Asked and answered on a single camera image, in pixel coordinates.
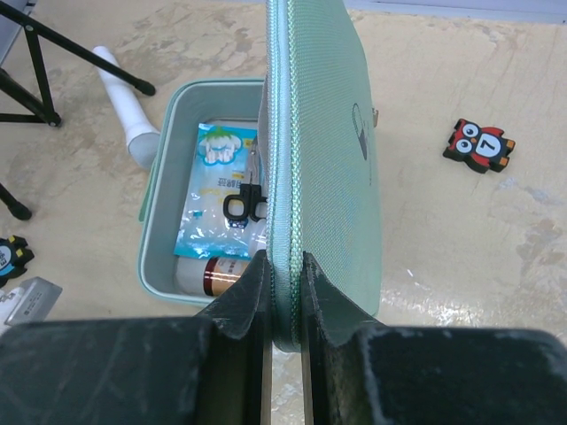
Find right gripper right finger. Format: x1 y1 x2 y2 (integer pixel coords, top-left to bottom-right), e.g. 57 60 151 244
300 254 566 424

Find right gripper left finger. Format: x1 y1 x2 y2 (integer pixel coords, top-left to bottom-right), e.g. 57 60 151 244
1 251 272 424

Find brown medicine bottle orange cap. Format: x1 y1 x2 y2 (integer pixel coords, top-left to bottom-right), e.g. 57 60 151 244
203 257 250 297

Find black handled scissors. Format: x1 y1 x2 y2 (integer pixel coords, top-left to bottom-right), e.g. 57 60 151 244
223 137 267 222

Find blue plaster packet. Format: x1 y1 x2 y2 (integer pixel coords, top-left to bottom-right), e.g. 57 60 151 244
174 123 266 259

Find mint green medicine case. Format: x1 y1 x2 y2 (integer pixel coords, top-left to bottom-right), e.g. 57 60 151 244
137 1 382 352

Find clear bottle green label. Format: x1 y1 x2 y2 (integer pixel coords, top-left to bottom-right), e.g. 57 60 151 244
175 257 208 297

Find blue owl toy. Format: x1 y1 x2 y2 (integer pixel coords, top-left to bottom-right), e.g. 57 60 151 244
0 236 35 288

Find white microphone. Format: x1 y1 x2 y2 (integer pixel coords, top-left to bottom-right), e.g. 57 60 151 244
97 68 160 170

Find red owl toy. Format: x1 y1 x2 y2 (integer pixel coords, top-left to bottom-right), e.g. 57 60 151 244
443 119 516 174

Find black perforated music stand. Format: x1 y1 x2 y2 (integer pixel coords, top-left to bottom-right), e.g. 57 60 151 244
0 0 157 221

